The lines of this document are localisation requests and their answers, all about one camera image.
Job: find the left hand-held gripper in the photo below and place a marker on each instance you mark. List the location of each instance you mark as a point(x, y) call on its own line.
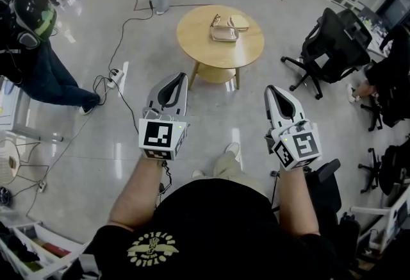
point(157, 137)

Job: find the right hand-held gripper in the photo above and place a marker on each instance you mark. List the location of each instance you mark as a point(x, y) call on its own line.
point(304, 144)

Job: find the clear glass container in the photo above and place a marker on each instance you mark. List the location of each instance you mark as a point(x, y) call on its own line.
point(224, 32)

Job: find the person's left forearm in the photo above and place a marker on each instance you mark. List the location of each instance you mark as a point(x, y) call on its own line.
point(137, 192)

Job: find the person's right forearm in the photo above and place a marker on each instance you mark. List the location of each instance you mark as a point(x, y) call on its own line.
point(296, 205)

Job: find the round wooden table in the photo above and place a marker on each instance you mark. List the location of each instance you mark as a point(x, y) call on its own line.
point(198, 45)

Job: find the person's white shoe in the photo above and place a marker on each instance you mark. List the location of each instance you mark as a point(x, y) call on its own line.
point(198, 173)
point(233, 149)

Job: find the black mesh office chair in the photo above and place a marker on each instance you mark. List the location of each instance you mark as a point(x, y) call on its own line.
point(333, 45)

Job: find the person's beige trousers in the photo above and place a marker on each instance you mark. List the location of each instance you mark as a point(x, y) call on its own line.
point(227, 166)

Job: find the black-rimmed eyeglasses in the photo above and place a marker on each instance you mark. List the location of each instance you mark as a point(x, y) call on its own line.
point(215, 20)

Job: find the white plate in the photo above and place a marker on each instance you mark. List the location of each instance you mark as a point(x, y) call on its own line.
point(245, 28)

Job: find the pale yellow toast slice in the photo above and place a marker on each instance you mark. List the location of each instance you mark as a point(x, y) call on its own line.
point(238, 20)

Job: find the person's black printed t-shirt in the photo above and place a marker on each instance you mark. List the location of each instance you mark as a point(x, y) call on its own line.
point(218, 224)

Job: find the large dark display screen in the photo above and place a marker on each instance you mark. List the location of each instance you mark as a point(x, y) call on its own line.
point(397, 6)

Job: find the small white power strip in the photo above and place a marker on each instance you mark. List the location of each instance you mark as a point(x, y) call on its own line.
point(41, 186)

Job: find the white side table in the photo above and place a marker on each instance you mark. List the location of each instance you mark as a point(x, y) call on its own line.
point(9, 105)

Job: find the black green dome backpack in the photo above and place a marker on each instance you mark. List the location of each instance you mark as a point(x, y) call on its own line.
point(32, 9)

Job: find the white storage cart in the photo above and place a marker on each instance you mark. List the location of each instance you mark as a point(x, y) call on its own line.
point(68, 261)

